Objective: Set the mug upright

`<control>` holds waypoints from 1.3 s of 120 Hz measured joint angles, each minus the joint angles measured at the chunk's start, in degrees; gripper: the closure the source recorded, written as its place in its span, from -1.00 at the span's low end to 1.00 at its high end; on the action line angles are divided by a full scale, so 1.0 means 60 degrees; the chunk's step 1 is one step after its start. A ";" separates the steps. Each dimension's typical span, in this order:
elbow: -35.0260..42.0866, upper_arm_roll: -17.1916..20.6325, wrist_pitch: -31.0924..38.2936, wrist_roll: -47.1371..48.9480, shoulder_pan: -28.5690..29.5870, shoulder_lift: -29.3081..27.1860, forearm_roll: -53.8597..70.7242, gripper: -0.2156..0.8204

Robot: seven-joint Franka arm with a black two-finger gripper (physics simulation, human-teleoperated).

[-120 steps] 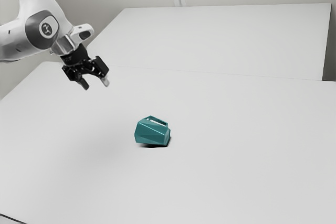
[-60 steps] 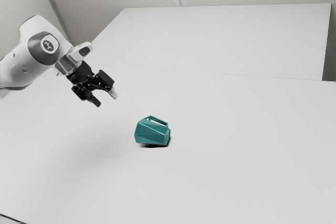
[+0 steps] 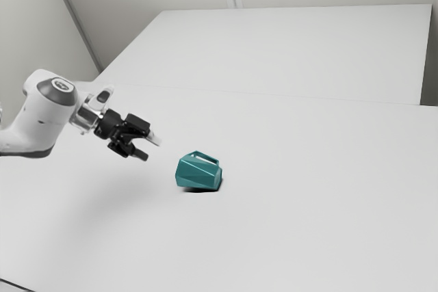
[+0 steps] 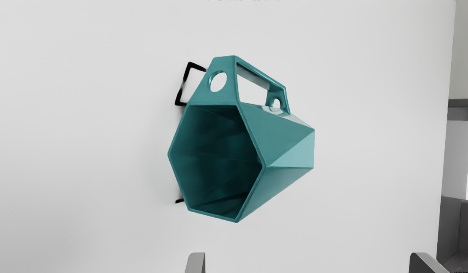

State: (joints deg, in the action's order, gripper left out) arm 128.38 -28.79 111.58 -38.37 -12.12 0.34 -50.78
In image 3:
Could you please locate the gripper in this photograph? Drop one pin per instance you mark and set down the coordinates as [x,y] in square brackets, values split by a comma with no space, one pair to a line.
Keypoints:
[110,124]

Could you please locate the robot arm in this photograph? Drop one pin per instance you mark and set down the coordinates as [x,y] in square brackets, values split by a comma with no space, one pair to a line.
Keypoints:
[37,117]

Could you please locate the teal faceted mug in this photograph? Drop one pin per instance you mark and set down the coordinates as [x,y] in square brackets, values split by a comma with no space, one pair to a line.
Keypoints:
[197,173]

